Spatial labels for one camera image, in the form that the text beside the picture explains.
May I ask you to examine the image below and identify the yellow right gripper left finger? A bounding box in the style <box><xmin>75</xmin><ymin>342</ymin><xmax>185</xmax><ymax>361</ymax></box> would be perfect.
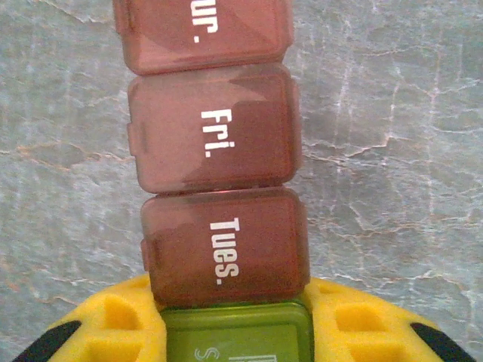
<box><xmin>11</xmin><ymin>273</ymin><xmax>168</xmax><ymax>362</ymax></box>

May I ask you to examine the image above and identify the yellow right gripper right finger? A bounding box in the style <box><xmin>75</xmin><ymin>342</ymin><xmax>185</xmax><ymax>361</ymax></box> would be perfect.
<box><xmin>304</xmin><ymin>277</ymin><xmax>478</xmax><ymax>362</ymax></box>

